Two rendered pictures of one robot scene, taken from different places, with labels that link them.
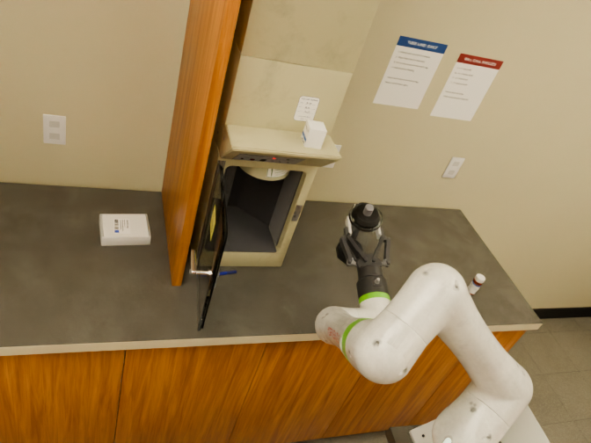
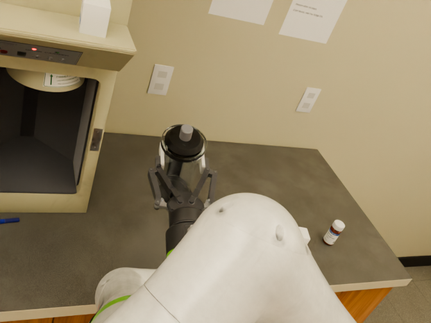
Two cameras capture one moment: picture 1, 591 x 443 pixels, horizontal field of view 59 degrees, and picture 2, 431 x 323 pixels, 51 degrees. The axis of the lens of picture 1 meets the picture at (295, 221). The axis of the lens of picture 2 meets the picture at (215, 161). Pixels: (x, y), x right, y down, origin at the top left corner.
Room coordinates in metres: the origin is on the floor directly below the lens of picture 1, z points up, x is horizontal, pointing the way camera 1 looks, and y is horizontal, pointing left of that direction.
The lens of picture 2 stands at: (0.47, -0.23, 1.89)
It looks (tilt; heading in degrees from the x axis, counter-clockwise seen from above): 34 degrees down; 356
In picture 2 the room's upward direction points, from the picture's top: 22 degrees clockwise
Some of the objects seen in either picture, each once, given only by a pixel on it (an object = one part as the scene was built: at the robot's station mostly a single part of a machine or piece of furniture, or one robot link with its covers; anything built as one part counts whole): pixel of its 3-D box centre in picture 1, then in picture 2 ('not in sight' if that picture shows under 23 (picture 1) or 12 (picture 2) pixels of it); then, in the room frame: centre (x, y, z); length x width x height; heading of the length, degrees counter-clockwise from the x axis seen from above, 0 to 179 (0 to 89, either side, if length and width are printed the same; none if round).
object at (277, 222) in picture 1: (247, 189); (33, 108); (1.43, 0.19, 1.19); 0.26 x 0.24 x 0.35; 118
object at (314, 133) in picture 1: (313, 134); (94, 15); (1.31, 0.04, 1.54); 0.05 x 0.05 x 0.06; 23
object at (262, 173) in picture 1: (265, 157); (47, 61); (1.42, 0.16, 1.34); 0.18 x 0.18 x 0.05
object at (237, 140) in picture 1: (280, 155); (46, 47); (1.27, 0.11, 1.46); 0.32 x 0.11 x 0.10; 118
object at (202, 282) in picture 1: (209, 248); not in sight; (1.10, 0.21, 1.19); 0.30 x 0.01 x 0.40; 21
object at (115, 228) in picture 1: (124, 229); not in sight; (1.28, 0.54, 0.96); 0.16 x 0.12 x 0.04; 122
